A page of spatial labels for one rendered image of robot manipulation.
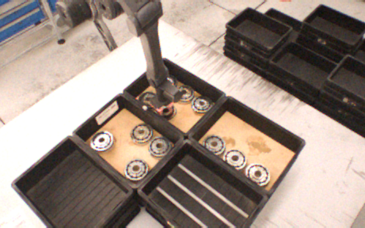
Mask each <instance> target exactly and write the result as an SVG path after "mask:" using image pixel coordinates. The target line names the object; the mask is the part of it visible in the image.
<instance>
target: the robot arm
mask: <svg viewBox="0 0 365 228"><path fill-rule="evenodd" d="M114 1H117V2H119V3H120V5H121V6H122V7H123V9H124V11H125V13H126V14H127V19H126V22H127V28H128V30H129V32H130V33H132V34H133V35H134V36H136V37H138V38H139V39H140V41H141V45H142V47H143V54H144V56H145V60H146V77H147V78H148V79H147V80H148V82H149V83H150V85H151V86H153V87H154V88H155V93H156V95H154V97H152V98H151V99H150V105H151V106H152V107H154V108H155V110H156V111H157V112H158V114H159V115H161V114H162V111H163V109H162V108H161V107H163V106H164V107H167V105H168V106H169V107H172V105H173V103H177V102H179V101H180V99H181V98H182V96H183V93H182V92H181V91H180V90H179V89H178V88H177V87H176V86H174V85H172V81H170V80H169V79H167V78H168V77H169V71H168V68H167V67H166V66H165V65H164V64H163V58H162V50H161V46H160V42H159V34H158V26H159V19H160V17H161V16H163V15H164V14H163V8H162V3H161V1H160V0H137V2H136V1H135V0H114ZM170 103H171V104H170Z"/></svg>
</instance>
